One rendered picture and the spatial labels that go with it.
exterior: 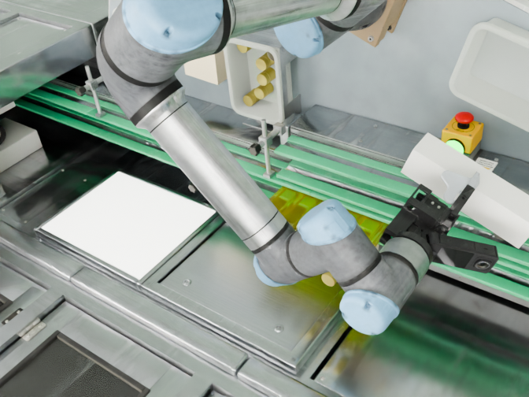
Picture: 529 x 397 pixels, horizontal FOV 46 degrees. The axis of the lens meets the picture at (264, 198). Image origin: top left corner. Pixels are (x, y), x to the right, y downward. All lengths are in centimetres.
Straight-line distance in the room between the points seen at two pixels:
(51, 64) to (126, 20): 129
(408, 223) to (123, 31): 52
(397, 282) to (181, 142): 38
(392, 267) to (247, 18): 41
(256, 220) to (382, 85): 69
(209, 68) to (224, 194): 85
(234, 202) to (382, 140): 65
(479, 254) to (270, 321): 61
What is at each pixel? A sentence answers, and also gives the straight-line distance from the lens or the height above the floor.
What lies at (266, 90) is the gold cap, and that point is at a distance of 170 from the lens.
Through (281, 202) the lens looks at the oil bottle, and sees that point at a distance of 155.
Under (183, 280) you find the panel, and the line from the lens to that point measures 161.
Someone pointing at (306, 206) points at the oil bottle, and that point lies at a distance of 154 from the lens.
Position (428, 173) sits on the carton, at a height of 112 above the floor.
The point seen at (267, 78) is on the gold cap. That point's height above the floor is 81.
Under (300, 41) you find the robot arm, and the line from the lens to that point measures 121.
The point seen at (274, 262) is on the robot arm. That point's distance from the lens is 98.
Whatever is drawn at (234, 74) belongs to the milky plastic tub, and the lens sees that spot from 171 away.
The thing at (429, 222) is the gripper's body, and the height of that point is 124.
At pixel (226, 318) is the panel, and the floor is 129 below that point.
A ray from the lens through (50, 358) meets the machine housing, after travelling 162.
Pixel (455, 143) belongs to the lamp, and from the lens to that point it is 143.
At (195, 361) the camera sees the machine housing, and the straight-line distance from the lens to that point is 147.
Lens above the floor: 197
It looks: 37 degrees down
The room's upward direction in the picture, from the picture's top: 133 degrees counter-clockwise
